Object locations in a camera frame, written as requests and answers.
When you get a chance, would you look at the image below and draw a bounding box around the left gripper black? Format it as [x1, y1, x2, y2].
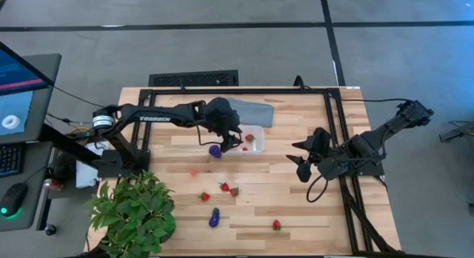
[213, 114, 245, 153]

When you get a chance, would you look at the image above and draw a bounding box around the green leafy potted plant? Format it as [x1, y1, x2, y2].
[83, 169, 177, 258]

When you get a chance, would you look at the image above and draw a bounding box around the grey folded cloth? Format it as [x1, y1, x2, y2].
[225, 97, 276, 129]

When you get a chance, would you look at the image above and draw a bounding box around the red can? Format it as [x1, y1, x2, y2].
[43, 178, 64, 192]

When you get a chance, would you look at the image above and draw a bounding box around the black cable loop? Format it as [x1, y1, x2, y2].
[306, 173, 330, 204]

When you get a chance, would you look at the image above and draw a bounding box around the grey desk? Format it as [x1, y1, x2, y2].
[0, 53, 62, 231]

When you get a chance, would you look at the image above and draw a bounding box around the black computer mouse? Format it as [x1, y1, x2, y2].
[0, 182, 29, 218]

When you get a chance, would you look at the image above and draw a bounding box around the black chair base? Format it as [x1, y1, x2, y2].
[438, 119, 474, 144]

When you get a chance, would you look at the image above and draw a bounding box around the black keyboard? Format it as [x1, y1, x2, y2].
[0, 143, 25, 177]

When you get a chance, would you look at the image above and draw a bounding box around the clear plastic tupperware container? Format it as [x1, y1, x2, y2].
[221, 125, 266, 156]

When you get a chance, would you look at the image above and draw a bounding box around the purple toy eggplant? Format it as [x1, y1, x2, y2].
[207, 207, 221, 228]

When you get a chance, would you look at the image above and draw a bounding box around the white box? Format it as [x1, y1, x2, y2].
[75, 161, 100, 189]

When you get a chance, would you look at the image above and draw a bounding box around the computer monitor blue screen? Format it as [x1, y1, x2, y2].
[0, 42, 56, 145]

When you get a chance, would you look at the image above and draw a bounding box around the black aluminium table frame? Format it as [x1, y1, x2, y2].
[131, 85, 403, 257]

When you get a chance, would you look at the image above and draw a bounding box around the purple toy grape bunch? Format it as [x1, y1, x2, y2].
[207, 144, 223, 160]

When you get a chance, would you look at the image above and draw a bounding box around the thin black cable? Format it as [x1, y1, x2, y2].
[51, 85, 107, 108]
[46, 113, 93, 125]

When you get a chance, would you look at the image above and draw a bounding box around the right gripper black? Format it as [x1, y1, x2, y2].
[286, 126, 336, 185]

